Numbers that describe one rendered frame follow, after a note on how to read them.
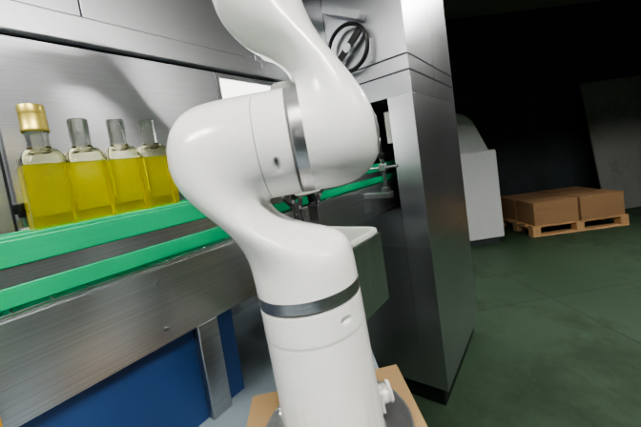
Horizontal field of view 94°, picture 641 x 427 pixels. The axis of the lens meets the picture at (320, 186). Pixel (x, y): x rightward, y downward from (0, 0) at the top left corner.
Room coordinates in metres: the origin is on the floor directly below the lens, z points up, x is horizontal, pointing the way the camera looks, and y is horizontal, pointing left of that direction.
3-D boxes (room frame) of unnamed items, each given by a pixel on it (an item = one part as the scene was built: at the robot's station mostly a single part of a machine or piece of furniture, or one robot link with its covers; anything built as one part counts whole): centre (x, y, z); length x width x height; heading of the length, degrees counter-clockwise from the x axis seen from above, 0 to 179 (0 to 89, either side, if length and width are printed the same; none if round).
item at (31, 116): (0.50, 0.44, 1.31); 0.04 x 0.04 x 0.04
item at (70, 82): (0.92, 0.29, 1.32); 0.90 x 0.03 x 0.34; 142
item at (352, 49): (1.38, -0.22, 1.66); 0.21 x 0.05 x 0.21; 52
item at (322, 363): (0.35, 0.03, 0.93); 0.19 x 0.19 x 0.18
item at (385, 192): (1.15, -0.22, 1.07); 0.17 x 0.05 x 0.23; 52
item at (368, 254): (0.69, 0.04, 0.92); 0.27 x 0.17 x 0.15; 52
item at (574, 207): (3.65, -2.84, 0.19); 1.11 x 0.80 x 0.39; 93
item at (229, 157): (0.35, 0.07, 1.14); 0.19 x 0.12 x 0.24; 90
